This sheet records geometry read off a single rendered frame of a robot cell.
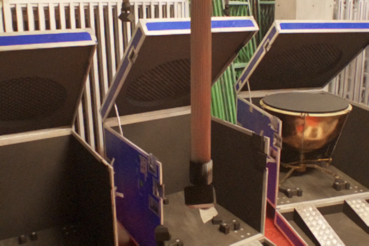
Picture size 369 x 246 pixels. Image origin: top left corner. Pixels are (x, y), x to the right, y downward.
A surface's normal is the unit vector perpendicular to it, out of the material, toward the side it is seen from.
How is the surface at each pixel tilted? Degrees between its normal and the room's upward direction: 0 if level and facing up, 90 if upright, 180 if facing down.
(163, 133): 90
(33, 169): 90
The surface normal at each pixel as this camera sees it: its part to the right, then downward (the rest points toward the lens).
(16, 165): 0.51, 0.20
